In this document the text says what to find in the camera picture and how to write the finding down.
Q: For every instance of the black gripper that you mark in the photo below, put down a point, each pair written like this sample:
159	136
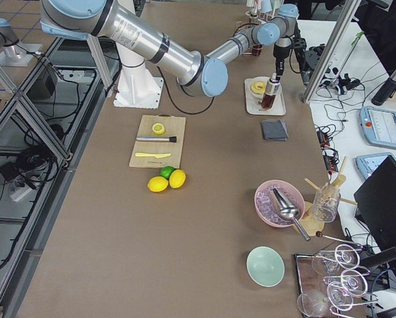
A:
279	53

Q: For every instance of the metal ice scoop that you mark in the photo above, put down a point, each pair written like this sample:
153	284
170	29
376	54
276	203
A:
289	212

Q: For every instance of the glazed donut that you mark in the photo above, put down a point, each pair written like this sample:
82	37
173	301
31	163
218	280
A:
258	87

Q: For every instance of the mint green bowl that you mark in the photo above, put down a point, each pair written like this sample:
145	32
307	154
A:
265	266

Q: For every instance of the teach pendant tablet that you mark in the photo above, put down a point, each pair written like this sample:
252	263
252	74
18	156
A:
379	126

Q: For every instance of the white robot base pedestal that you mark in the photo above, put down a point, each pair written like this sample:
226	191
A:
137	88

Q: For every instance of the cream bunny tray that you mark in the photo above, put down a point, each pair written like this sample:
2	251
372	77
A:
253	106

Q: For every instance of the grey folded cloth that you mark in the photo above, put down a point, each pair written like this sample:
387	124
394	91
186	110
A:
274	130

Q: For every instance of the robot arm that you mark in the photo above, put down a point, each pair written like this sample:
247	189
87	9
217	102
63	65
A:
196	74

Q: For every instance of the round wooden stand base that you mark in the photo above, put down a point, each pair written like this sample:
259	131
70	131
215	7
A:
309	223

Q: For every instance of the white round plate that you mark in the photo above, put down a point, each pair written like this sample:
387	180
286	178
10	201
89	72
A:
251	80

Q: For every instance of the tea bottle white cap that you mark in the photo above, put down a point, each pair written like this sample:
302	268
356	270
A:
271	90

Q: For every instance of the whole yellow lemon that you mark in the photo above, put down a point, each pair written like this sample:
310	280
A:
157	184

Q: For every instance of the black thermos bottle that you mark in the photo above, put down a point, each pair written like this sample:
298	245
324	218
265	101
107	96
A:
386	91

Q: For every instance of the pink ice bowl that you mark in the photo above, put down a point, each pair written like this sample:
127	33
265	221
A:
264	205

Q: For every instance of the aluminium frame post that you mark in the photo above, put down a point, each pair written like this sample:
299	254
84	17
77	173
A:
338	32

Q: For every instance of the half lemon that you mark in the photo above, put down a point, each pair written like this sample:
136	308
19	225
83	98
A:
158	128

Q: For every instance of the green lime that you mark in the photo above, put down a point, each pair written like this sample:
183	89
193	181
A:
166	171

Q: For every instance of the copper wire bottle rack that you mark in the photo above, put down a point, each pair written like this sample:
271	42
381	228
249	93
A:
241	26

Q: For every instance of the black monitor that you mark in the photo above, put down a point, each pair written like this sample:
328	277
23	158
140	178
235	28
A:
376	199

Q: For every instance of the wooden cutting board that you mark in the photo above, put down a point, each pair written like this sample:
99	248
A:
175	126

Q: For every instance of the clear glass mug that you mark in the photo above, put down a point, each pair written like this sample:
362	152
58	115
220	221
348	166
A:
325	204

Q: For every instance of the metal glass tray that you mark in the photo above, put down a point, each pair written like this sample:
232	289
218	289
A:
330	295

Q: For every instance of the yellow plastic knife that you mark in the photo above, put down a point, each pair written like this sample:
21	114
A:
151	155

